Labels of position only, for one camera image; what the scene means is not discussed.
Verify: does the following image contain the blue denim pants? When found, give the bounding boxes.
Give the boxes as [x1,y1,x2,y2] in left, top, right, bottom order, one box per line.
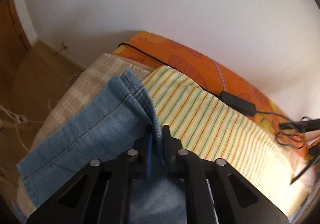
[17,70,186,223]

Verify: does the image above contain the beige plaid blanket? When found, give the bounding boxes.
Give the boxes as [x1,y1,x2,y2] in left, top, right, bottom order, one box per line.
[14,54,151,223]

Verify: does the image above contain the yellow striped bed sheet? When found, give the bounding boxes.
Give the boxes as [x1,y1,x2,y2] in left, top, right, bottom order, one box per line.
[143,66,313,216]

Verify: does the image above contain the black cable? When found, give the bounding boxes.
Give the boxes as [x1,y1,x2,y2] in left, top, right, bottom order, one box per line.
[117,42,304,147]

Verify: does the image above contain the black tripod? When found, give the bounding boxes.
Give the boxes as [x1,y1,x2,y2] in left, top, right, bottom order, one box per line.
[279,117,319,184]

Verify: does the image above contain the black power adapter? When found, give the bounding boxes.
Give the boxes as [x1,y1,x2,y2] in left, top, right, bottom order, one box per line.
[220,91,257,117]

